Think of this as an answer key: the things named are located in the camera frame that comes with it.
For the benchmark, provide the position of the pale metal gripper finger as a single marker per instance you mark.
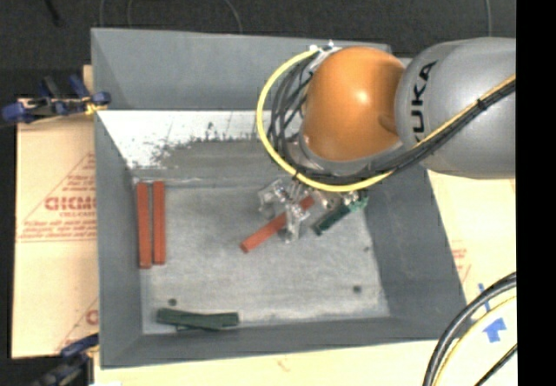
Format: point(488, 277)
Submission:
point(293, 223)
point(270, 196)

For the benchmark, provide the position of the dark green flat block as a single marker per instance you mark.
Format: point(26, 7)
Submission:
point(195, 318)
point(332, 219)

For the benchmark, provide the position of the red-brown flat block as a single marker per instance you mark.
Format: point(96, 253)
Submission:
point(260, 237)
point(143, 228)
point(159, 223)

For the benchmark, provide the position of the grey metal bin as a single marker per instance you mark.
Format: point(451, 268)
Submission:
point(260, 280)

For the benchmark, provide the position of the brown cardboard board, red print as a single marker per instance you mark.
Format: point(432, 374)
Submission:
point(52, 280)

